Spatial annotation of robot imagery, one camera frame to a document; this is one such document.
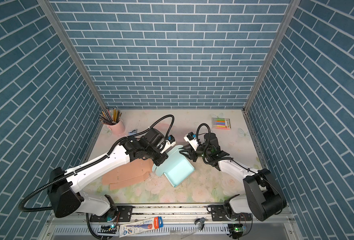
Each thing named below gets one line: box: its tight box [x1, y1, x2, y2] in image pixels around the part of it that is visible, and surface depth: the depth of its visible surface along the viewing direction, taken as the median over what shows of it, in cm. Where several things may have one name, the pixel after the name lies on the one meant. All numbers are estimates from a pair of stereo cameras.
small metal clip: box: [194, 216, 208, 231], surface depth 72 cm
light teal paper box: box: [152, 145, 195, 188], surface depth 87 cm
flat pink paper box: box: [101, 158, 154, 190], surface depth 86 cm
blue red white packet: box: [119, 216, 164, 238], surface depth 71 cm
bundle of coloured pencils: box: [99, 107, 122, 126], surface depth 101 cm
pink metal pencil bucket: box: [107, 119, 126, 136], surface depth 106 cm
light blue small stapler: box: [128, 129, 138, 136], surface depth 107 cm
